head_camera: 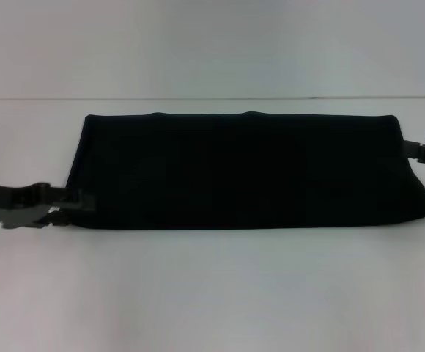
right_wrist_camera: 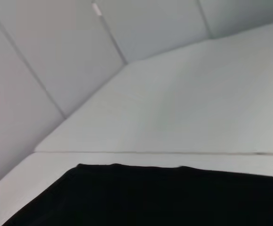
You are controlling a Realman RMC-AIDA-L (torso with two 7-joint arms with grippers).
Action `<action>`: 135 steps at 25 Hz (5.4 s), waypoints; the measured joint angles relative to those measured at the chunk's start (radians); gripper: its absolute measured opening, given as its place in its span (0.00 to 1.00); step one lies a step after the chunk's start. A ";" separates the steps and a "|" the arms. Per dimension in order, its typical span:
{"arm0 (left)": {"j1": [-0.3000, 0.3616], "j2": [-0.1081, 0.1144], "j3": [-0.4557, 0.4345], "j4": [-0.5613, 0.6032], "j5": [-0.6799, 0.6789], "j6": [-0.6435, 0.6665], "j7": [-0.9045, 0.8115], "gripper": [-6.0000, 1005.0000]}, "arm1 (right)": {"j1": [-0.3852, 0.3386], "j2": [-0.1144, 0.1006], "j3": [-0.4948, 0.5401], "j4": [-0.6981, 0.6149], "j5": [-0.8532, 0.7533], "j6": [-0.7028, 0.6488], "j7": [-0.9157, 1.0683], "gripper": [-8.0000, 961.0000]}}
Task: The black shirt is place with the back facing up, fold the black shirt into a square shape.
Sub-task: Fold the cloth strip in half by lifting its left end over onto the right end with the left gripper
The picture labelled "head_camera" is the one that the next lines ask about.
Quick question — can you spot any black T-shirt with white print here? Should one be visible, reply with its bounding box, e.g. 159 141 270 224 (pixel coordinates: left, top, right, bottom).
62 111 425 232

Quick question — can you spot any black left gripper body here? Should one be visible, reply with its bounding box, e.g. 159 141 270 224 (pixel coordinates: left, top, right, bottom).
0 182 52 230

